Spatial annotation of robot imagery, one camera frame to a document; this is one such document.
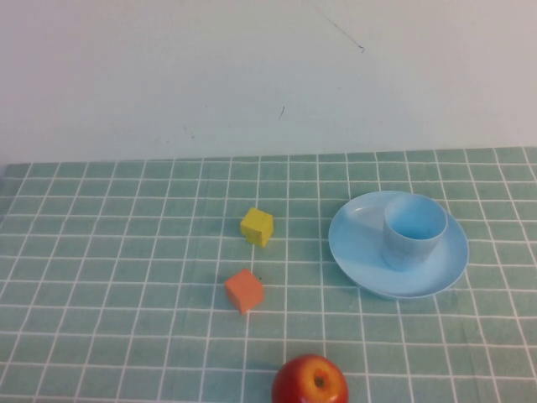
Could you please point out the yellow foam cube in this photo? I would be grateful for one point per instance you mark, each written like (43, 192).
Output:
(256, 228)

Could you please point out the light blue plastic cup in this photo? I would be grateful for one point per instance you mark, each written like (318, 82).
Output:
(409, 252)

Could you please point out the light blue plastic plate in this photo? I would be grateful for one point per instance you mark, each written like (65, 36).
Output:
(358, 252)

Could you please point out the green checked tablecloth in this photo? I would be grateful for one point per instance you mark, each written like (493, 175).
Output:
(105, 252)

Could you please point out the orange foam cube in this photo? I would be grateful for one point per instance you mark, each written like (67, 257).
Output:
(243, 290)

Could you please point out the red apple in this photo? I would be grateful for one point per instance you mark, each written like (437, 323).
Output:
(308, 384)

